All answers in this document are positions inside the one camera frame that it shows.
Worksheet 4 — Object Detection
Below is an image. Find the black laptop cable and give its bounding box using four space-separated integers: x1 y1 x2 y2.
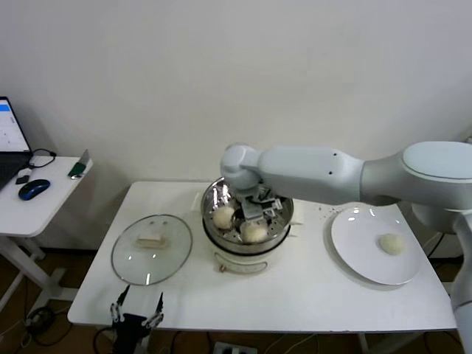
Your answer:
28 148 58 170

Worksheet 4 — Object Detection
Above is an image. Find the black laptop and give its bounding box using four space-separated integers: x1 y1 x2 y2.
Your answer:
0 96 33 192

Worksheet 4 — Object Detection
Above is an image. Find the white side table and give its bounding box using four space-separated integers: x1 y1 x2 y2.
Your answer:
0 155 94 314

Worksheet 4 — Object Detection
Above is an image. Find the blue computer mouse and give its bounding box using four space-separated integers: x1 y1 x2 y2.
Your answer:
17 178 51 202

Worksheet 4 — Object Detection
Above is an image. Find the black wall cable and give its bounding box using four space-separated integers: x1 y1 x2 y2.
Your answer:
426 231 448 258

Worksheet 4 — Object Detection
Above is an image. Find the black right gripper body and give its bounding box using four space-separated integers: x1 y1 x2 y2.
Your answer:
257 190 285 215

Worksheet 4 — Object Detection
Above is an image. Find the white steamed baozi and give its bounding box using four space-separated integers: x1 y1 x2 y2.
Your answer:
376 234 406 255
212 206 237 230
240 221 268 245

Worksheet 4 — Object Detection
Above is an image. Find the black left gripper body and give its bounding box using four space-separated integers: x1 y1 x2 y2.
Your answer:
114 313 151 354

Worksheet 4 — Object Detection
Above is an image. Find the white round plate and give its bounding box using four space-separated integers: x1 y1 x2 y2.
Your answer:
330 207 424 285

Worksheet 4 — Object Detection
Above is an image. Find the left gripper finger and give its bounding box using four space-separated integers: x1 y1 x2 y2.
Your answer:
142 291 165 329
110 284 130 324

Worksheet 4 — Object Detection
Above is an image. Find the white electric cooker pot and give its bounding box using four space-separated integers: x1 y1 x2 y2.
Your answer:
190 191 306 276

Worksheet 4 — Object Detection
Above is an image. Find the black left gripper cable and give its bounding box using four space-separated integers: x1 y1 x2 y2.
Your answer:
93 326 116 352

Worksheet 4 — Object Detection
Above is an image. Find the glass lid with beige handle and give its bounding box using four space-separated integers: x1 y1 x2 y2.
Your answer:
110 213 194 287

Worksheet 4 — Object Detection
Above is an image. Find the perforated steel steamer basket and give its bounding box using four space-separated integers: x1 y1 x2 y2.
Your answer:
201 176 295 249

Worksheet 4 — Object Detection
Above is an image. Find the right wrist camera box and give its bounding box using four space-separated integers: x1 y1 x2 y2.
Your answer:
241 198 282 223

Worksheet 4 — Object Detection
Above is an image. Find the green handled tool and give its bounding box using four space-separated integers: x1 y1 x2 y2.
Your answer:
66 149 92 181

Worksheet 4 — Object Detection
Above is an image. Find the floor adapter with black cable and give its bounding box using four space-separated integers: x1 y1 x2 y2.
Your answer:
0 305 71 347

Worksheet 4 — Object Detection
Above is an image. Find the white floor power strip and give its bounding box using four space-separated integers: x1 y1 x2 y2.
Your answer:
213 341 259 354

